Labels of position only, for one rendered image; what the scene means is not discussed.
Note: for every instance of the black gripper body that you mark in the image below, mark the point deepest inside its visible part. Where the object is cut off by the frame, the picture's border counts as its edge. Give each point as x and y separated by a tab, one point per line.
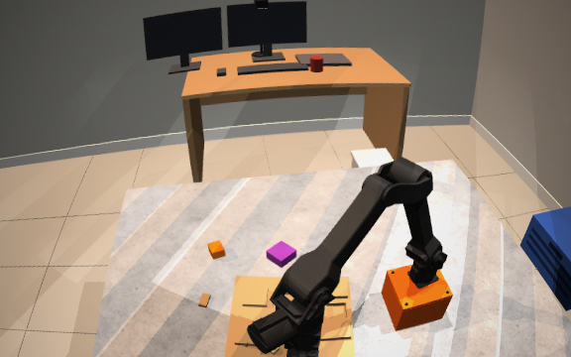
306	344

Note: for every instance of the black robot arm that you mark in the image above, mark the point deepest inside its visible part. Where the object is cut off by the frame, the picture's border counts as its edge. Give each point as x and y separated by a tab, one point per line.
313	278

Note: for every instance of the purple cube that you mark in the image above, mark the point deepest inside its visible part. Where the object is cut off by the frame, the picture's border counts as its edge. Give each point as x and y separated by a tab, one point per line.
281	254

